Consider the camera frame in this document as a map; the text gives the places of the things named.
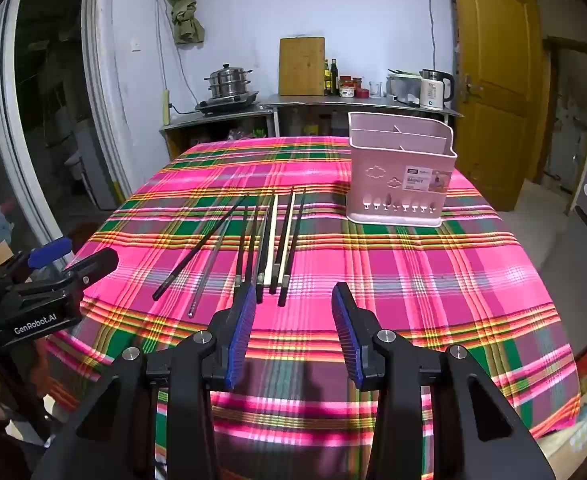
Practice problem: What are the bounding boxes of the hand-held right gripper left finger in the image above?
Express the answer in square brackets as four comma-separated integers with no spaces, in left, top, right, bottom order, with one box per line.
[36,282,259,480]

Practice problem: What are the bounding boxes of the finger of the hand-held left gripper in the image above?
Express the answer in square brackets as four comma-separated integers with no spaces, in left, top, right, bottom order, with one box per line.
[62,247,120,289]
[26,237,73,270]

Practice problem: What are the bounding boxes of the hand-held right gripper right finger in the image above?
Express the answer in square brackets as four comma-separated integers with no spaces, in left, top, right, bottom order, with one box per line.
[331,281,557,480]

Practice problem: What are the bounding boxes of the bunch of mixed chopsticks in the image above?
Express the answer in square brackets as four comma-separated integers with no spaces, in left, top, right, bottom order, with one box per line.
[152,186,307,318]

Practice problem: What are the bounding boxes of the pink utensil basket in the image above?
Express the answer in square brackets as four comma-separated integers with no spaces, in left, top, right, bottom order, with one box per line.
[344,111,458,228]

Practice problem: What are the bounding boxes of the pink plaid tablecloth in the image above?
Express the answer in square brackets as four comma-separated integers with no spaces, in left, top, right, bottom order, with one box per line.
[43,135,581,480]

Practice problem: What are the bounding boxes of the low metal stand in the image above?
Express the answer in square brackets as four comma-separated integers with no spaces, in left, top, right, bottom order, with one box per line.
[159,105,276,161]

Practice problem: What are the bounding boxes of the black induction cooker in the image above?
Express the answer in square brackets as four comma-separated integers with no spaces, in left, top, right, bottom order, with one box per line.
[194,91,261,115]

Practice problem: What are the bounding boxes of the stainless steel steamer pot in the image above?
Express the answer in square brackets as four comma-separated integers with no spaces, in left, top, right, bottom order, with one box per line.
[203,62,253,98]

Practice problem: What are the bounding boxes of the stainless steel work table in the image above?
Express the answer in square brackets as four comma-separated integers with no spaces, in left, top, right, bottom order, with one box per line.
[260,92,464,138]

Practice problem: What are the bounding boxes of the grey plastic container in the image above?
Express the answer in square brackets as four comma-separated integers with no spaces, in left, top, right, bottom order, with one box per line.
[386,70,421,103]

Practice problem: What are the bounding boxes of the green tied curtain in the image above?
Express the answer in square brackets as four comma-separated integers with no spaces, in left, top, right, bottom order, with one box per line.
[162,0,206,47]

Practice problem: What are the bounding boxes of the white electric kettle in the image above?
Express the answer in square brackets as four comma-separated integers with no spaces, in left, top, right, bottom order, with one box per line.
[418,68,455,110]

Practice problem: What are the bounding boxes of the wooden cutting board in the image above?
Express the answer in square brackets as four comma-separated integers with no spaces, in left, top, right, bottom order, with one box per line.
[278,36,326,97]

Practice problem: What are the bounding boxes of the yellow wooden door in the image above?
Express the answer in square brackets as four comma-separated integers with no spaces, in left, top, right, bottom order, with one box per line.
[448,0,547,211]

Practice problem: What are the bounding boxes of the metal door handle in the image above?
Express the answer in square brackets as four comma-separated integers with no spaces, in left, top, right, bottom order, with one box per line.
[457,74,481,103]

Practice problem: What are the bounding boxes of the grey wall cable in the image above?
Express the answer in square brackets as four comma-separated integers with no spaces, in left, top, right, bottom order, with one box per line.
[420,0,439,73]

